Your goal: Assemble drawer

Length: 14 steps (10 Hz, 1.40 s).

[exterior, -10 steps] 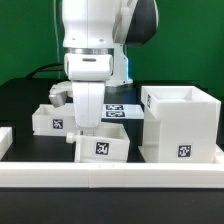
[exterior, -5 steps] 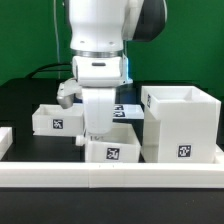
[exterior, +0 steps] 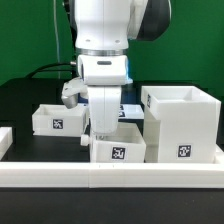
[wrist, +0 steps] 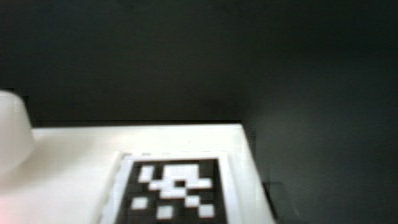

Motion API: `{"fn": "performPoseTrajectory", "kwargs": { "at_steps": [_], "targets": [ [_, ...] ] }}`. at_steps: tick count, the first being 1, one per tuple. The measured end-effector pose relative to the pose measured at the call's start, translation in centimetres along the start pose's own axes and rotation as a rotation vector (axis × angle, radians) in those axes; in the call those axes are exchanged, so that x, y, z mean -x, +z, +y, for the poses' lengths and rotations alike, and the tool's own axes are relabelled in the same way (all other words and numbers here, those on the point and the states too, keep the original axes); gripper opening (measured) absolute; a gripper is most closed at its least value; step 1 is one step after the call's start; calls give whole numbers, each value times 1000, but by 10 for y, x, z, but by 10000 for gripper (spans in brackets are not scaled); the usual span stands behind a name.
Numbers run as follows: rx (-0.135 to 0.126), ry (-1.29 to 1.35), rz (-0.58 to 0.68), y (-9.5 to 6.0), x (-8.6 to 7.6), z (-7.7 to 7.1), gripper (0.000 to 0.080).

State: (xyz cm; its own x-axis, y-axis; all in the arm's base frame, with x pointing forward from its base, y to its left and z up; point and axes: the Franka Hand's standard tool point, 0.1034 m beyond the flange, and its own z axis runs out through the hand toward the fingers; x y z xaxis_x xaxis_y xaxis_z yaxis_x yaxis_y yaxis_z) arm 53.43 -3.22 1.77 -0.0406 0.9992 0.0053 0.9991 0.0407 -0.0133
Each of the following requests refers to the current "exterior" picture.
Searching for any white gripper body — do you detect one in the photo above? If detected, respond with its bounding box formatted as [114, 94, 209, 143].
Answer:
[87, 86, 121, 136]

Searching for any white drawer tray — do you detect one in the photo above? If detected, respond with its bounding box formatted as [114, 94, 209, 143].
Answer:
[32, 104, 89, 137]
[80, 122, 146, 163]

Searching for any white drawer cabinet box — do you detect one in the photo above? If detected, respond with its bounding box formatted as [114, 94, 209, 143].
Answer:
[141, 86, 221, 163]

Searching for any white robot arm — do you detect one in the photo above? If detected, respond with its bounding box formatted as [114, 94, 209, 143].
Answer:
[69, 0, 171, 136]

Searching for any white marker sheet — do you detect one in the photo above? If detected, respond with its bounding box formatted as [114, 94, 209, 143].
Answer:
[119, 104, 144, 119]

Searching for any black cable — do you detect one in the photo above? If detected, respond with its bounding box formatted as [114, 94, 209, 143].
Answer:
[25, 62, 78, 80]

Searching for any white front fence rail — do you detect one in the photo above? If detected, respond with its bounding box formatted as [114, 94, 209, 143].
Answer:
[0, 162, 224, 188]

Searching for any white fence rail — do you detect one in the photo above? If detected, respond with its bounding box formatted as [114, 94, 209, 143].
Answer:
[214, 146, 224, 164]
[0, 127, 13, 160]
[0, 162, 224, 188]

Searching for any white left fence rail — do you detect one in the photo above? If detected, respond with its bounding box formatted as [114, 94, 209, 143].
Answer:
[0, 127, 13, 160]

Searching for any white right fence rail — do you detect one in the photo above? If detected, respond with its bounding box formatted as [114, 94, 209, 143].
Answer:
[214, 146, 224, 164]

